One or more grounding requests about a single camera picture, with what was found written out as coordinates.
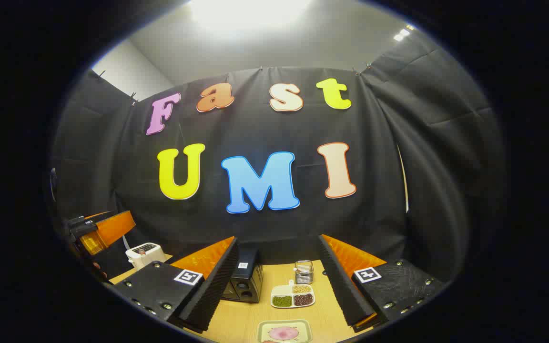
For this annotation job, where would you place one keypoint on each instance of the black electric oven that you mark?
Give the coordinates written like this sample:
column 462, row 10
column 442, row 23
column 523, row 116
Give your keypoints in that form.
column 246, row 271

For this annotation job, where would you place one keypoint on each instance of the pile of green mung beans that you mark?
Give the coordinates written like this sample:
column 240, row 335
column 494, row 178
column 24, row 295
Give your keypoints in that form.
column 281, row 301

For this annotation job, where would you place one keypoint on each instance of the pink ham slice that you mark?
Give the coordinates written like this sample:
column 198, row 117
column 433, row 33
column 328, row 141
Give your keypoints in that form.
column 282, row 333

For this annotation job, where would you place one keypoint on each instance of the large ceiling light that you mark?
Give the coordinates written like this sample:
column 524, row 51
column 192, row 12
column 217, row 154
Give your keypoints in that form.
column 250, row 14

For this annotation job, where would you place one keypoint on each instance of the pile of soybeans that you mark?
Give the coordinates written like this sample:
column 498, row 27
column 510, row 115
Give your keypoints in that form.
column 301, row 288

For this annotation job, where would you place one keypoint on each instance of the white toaster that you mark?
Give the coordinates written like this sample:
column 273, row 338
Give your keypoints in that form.
column 148, row 257

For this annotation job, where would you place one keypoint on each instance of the white divided dish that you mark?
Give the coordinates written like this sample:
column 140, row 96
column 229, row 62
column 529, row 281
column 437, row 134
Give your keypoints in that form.
column 280, row 290

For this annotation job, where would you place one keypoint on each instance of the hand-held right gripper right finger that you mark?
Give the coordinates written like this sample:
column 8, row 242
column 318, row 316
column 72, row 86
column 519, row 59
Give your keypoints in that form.
column 341, row 281

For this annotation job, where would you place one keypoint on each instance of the pile of red beans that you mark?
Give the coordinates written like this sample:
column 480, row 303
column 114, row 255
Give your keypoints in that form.
column 303, row 299

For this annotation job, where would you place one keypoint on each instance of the white square plate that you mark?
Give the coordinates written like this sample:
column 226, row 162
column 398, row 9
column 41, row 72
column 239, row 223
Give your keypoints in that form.
column 261, row 328

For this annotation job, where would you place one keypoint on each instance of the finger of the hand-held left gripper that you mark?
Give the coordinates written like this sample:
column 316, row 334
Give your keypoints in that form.
column 86, row 219
column 112, row 228

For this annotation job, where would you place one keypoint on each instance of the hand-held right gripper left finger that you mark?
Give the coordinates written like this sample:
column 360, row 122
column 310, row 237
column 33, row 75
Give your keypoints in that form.
column 217, row 286

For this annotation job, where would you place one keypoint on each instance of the small ceiling light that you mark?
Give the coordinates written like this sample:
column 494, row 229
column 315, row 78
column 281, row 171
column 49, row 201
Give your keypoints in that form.
column 402, row 34

